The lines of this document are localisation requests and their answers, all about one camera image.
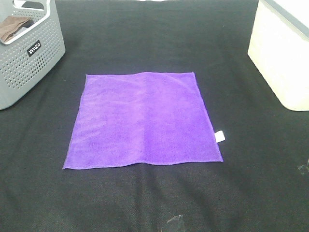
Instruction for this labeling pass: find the brown folded cloth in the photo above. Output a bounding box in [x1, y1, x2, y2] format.
[0, 16, 30, 43]

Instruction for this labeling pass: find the clear tape piece right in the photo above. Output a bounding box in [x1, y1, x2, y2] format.
[298, 160, 309, 174]

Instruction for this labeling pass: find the purple microfiber towel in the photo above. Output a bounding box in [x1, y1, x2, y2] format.
[63, 72, 223, 170]

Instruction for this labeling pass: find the clear tape piece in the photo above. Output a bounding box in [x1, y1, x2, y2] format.
[298, 160, 309, 174]
[166, 215, 185, 232]

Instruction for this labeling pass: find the grey perforated plastic basket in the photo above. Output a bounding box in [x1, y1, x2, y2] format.
[0, 0, 65, 110]

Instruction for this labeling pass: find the cream white storage box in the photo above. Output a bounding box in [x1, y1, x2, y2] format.
[248, 0, 309, 111]

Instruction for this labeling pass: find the clear tape piece front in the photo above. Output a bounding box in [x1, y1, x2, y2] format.
[166, 215, 185, 232]

